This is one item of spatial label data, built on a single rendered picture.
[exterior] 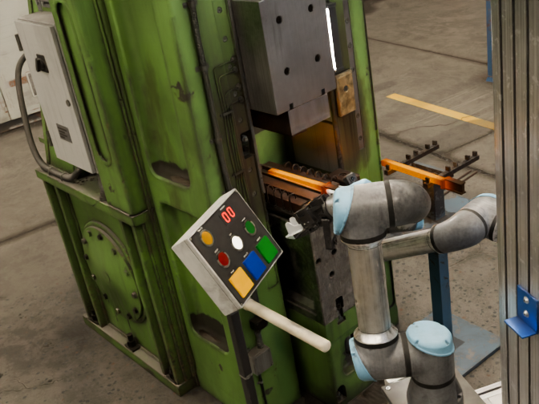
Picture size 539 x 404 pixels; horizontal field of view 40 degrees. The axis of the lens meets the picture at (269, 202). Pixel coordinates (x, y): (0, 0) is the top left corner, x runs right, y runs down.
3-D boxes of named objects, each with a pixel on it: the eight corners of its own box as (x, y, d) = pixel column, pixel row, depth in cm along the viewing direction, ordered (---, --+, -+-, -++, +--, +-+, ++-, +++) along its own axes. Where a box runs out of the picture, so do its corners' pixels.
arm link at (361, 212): (413, 386, 192) (391, 187, 175) (355, 393, 194) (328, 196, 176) (407, 361, 204) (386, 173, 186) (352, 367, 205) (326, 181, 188)
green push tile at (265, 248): (278, 251, 254) (265, 234, 253) (270, 263, 248) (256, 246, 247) (274, 253, 255) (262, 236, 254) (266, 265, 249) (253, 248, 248)
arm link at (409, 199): (435, 170, 177) (418, 199, 225) (389, 176, 178) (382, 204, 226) (443, 218, 175) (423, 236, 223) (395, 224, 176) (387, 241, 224)
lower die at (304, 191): (342, 200, 294) (338, 181, 290) (305, 221, 283) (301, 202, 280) (272, 176, 324) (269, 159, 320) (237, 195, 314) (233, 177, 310)
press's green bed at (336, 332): (395, 368, 338) (386, 282, 317) (338, 414, 318) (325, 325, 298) (311, 324, 378) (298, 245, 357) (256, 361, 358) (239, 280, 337)
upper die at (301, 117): (330, 116, 278) (327, 92, 274) (291, 135, 268) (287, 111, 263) (258, 100, 308) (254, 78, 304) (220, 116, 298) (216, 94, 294)
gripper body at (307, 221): (299, 204, 242) (327, 189, 235) (314, 225, 243) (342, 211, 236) (290, 216, 236) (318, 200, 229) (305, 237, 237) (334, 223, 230)
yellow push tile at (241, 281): (254, 283, 239) (240, 266, 237) (244, 297, 233) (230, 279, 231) (250, 285, 240) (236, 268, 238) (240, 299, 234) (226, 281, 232)
